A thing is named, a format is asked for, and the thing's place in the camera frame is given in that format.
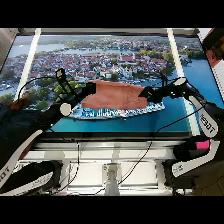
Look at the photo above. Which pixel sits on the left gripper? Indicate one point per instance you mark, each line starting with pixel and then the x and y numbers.
pixel 88 89

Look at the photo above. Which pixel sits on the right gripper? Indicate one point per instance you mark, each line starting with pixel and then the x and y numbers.
pixel 151 93

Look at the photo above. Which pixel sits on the pink garment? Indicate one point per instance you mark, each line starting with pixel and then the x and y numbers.
pixel 113 96

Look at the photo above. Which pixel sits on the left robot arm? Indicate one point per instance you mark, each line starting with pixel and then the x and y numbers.
pixel 50 116

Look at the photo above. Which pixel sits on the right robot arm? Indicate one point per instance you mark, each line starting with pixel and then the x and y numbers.
pixel 206 123

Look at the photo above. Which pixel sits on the heap of clothes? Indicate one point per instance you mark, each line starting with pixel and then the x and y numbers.
pixel 215 43

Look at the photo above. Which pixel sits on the brown garment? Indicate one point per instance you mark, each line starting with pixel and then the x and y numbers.
pixel 18 104

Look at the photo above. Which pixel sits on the dark garment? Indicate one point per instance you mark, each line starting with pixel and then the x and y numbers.
pixel 15 123

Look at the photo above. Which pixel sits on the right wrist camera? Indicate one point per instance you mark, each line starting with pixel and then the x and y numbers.
pixel 163 81

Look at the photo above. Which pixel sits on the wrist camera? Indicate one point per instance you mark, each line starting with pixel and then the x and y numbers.
pixel 63 78
pixel 163 81

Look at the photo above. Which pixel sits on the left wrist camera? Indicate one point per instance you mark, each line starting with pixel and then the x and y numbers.
pixel 63 78

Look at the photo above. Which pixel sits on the silver frame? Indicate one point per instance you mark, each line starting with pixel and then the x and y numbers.
pixel 112 176

